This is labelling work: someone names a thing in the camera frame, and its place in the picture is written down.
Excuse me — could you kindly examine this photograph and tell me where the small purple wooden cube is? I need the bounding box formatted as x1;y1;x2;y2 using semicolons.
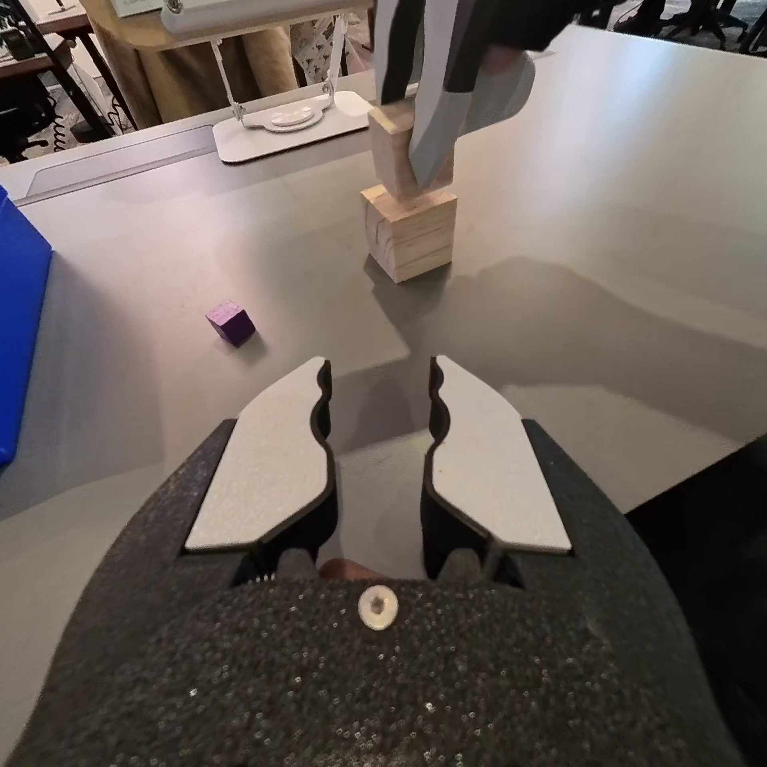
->
205;300;256;348

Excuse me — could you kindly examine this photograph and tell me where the black and white patterned cloth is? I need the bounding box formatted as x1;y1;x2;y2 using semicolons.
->
290;17;350;86

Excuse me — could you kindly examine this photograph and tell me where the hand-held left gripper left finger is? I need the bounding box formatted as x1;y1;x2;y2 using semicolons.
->
183;357;340;553

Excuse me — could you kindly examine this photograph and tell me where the pale wooden cube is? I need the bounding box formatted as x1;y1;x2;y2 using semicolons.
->
368;99;456;201
361;185;459;284

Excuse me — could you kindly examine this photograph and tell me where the blue plastic bin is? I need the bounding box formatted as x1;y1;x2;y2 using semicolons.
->
0;185;55;469

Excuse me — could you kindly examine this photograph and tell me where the person's right hand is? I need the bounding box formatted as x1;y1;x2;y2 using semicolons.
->
482;46;523;76

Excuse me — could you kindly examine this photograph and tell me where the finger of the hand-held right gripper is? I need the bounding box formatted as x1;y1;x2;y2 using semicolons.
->
373;0;421;107
409;0;481;188

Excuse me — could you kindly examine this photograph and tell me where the black office chair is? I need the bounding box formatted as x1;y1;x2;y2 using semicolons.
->
0;75;58;164
578;0;767;55

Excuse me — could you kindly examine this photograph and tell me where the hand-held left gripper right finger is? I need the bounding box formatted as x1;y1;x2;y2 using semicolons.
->
421;355;572;554

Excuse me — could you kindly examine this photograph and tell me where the brown wooden table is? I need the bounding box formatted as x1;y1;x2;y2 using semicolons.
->
0;0;139;129

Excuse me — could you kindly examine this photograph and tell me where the beige curtain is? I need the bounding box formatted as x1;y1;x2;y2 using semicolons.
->
96;24;375;129

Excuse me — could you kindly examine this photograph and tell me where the white metal stand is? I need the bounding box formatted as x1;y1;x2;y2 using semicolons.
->
210;24;377;164

